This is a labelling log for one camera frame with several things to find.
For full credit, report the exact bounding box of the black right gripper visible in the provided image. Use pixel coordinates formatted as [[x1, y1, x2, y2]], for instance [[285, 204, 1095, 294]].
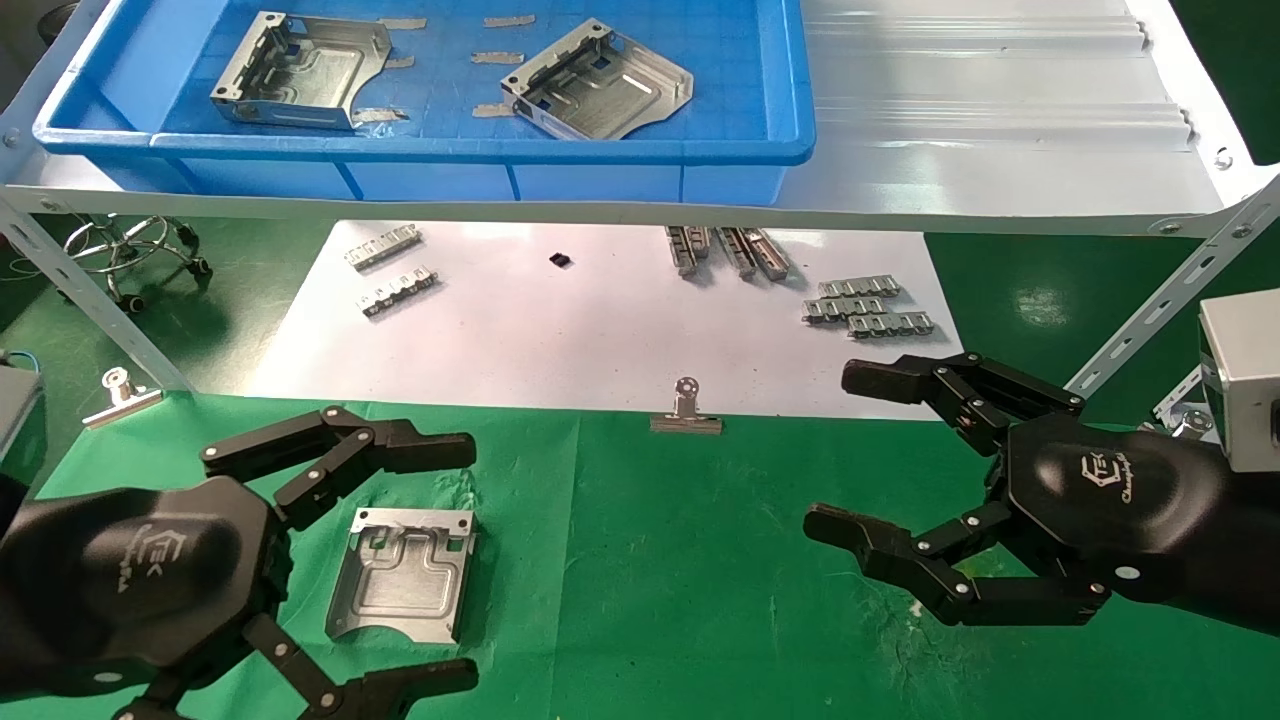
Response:
[[803, 351, 1229, 628]]

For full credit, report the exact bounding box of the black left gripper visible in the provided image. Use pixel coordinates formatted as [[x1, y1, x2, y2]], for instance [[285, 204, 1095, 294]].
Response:
[[20, 405, 481, 720]]

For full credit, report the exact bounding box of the sheet metal bracket part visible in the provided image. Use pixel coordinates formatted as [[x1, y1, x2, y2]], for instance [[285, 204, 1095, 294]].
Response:
[[325, 507, 476, 644], [210, 10, 393, 131], [500, 18, 694, 141]]

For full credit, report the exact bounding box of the notched metal strip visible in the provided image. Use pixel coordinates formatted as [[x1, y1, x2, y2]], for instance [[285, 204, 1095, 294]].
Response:
[[360, 265, 440, 318], [344, 224, 423, 272], [802, 296, 889, 325], [847, 311, 936, 340], [818, 276, 901, 299]]

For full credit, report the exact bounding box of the green table cloth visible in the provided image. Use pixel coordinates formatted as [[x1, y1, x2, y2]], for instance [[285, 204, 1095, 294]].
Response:
[[0, 390, 1280, 720]]

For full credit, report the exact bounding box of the white paper sheet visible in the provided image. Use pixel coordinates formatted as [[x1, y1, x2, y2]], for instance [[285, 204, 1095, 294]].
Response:
[[245, 220, 981, 419]]

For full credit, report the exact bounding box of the white metal shelf rack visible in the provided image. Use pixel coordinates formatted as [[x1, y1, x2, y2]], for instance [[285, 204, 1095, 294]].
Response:
[[0, 0, 1280, 401]]

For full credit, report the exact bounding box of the blue plastic bin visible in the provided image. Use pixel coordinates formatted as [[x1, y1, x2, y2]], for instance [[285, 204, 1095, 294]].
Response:
[[32, 0, 817, 206]]

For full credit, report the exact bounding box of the chrome stool base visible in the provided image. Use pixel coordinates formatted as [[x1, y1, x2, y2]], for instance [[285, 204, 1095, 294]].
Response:
[[62, 215, 213, 313]]

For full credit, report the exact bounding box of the short metal rail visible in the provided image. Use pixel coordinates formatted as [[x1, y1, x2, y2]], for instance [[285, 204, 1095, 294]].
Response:
[[716, 227, 758, 280], [665, 226, 713, 277], [745, 228, 791, 282]]

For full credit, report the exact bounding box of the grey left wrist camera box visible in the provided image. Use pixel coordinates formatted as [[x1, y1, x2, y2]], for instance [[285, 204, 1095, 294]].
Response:
[[0, 365, 45, 471]]

